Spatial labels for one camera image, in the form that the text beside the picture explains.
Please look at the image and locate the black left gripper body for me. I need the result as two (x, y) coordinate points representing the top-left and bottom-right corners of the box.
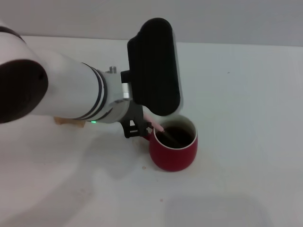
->
(120, 102), (145, 123)

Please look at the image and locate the pink handled metal spoon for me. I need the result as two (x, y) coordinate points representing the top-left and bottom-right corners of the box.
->
(144, 113), (181, 145)

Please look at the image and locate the red ceramic cup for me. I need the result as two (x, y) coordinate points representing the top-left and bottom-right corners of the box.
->
(141, 114), (198, 173)

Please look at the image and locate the dark coffee liquid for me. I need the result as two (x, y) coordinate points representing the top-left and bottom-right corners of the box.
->
(156, 126), (195, 148)

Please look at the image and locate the pale notched wooden block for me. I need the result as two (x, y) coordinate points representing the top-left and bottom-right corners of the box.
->
(53, 115), (86, 129)

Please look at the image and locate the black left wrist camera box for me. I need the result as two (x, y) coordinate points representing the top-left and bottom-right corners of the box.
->
(120, 17), (184, 117)

